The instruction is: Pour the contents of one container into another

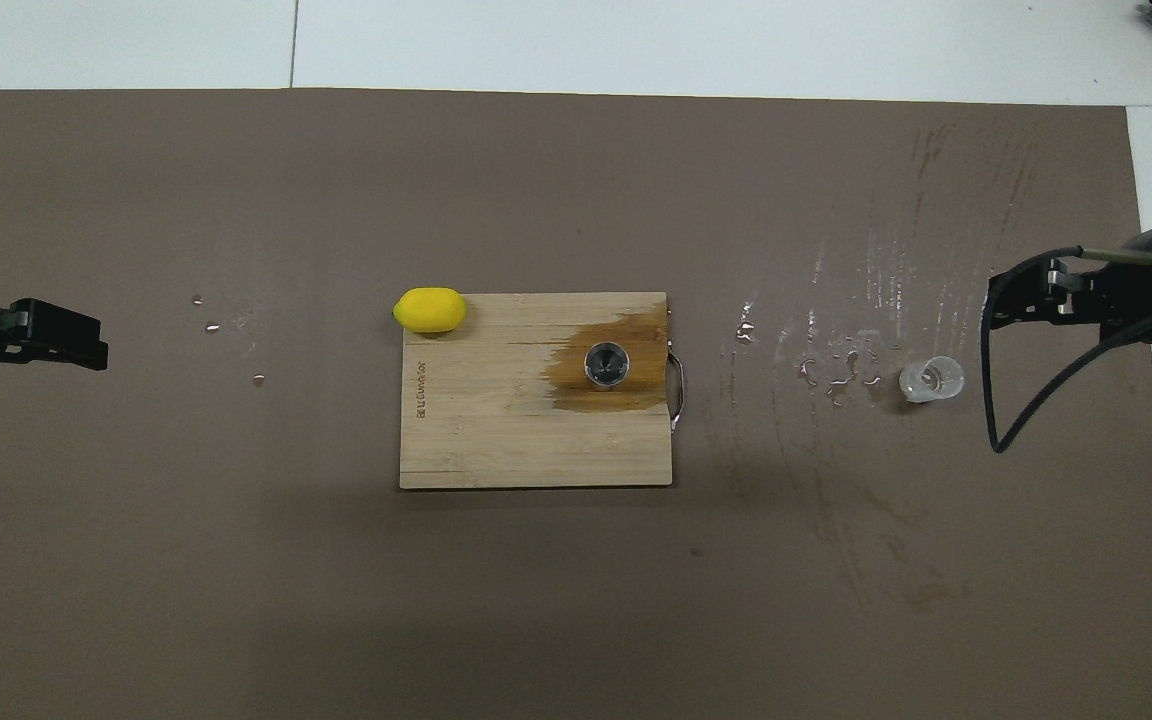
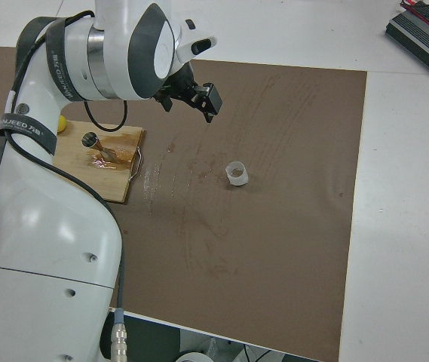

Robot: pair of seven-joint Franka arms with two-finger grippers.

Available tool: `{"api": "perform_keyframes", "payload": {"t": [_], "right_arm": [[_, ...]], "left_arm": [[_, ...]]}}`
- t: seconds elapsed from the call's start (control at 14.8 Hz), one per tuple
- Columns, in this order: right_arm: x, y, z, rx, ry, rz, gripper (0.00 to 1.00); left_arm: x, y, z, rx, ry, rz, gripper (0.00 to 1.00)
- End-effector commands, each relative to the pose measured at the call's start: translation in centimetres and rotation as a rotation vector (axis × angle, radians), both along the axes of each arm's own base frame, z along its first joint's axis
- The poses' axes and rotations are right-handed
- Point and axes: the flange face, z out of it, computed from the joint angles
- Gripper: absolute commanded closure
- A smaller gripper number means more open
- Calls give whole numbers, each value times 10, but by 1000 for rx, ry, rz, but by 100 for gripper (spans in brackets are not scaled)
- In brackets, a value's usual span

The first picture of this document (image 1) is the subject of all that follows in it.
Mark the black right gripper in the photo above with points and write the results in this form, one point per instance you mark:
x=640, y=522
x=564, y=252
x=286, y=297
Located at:
x=1131, y=285

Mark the clear plastic cup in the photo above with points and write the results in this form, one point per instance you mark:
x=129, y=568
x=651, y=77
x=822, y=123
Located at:
x=931, y=380

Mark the steel jigger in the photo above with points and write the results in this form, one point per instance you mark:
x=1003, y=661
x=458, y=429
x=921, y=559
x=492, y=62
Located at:
x=606, y=364

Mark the yellow lemon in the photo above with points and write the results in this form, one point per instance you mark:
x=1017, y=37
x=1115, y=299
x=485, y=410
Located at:
x=429, y=310

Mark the wooden cutting board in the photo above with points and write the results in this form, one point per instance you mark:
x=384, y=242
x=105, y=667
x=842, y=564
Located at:
x=496, y=420

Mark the brown table mat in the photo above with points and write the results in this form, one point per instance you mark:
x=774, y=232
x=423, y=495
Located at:
x=536, y=600

